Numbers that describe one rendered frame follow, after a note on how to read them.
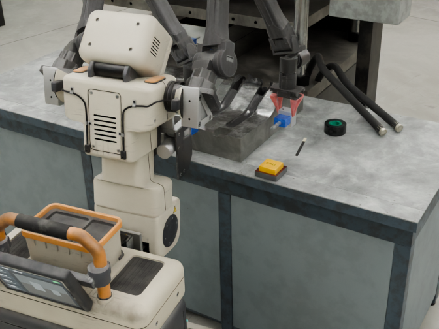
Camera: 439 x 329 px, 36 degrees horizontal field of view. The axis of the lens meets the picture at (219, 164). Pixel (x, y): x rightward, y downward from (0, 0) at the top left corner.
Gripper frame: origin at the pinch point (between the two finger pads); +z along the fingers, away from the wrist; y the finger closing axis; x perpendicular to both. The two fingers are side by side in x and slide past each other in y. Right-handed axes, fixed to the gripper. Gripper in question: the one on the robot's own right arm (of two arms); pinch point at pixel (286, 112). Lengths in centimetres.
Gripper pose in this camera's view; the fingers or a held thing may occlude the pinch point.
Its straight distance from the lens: 226.9
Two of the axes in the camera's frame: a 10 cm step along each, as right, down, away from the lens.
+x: -5.2, 3.9, -7.6
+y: -8.6, -2.3, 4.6
